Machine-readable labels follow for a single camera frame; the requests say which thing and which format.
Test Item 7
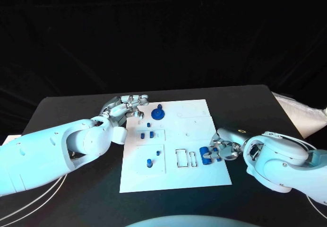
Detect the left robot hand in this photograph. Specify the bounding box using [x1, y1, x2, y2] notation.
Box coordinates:
[98, 95, 150, 127]

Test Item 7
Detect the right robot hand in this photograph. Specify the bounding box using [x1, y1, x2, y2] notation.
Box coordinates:
[202, 127, 257, 161]

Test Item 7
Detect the thick blue cylinder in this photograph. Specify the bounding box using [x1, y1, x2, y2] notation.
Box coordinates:
[199, 147, 214, 166]

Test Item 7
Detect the white task board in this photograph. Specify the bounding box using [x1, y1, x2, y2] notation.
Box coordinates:
[118, 99, 234, 193]

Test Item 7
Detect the white cloth bundle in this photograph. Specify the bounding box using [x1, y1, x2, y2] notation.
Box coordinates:
[271, 91, 327, 139]

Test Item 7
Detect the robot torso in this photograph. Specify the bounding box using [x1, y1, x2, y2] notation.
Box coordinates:
[126, 215, 254, 227]

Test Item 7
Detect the white cable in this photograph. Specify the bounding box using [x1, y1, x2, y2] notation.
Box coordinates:
[306, 195, 327, 218]
[0, 175, 69, 221]
[262, 132, 317, 151]
[0, 177, 65, 227]

